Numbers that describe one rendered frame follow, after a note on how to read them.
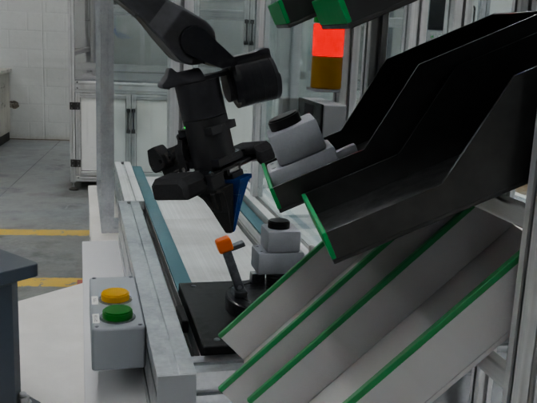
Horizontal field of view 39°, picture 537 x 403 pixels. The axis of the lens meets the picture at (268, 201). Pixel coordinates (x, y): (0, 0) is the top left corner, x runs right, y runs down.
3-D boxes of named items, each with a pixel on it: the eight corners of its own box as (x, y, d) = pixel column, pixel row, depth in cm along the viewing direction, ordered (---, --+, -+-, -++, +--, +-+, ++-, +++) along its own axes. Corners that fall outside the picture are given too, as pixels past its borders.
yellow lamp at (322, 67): (315, 89, 116) (317, 57, 115) (306, 86, 121) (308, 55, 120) (346, 89, 117) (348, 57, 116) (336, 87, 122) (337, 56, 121)
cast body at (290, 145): (280, 202, 68) (251, 132, 67) (277, 192, 73) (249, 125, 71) (366, 167, 68) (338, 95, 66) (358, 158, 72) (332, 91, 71)
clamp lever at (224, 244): (234, 293, 101) (216, 243, 99) (231, 288, 103) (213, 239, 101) (258, 283, 102) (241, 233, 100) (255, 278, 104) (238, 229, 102)
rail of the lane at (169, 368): (156, 456, 87) (157, 369, 84) (118, 243, 171) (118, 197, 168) (203, 452, 88) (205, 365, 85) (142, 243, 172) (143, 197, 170)
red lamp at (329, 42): (317, 56, 115) (319, 23, 114) (308, 54, 120) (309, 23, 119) (348, 57, 116) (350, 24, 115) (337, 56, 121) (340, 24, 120)
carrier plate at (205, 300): (203, 362, 91) (203, 345, 90) (178, 295, 113) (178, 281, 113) (387, 350, 97) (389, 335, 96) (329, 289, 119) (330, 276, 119)
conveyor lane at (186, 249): (202, 430, 93) (204, 355, 90) (145, 242, 172) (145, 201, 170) (415, 412, 100) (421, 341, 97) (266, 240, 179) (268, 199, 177)
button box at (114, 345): (91, 372, 98) (91, 327, 97) (89, 313, 118) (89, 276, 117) (145, 368, 100) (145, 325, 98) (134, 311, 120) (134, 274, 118)
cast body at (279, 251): (257, 275, 100) (260, 225, 99) (250, 265, 105) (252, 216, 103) (317, 273, 103) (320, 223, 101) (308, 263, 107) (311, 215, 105)
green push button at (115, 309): (102, 329, 99) (102, 315, 98) (101, 318, 103) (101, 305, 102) (133, 328, 100) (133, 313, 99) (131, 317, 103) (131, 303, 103)
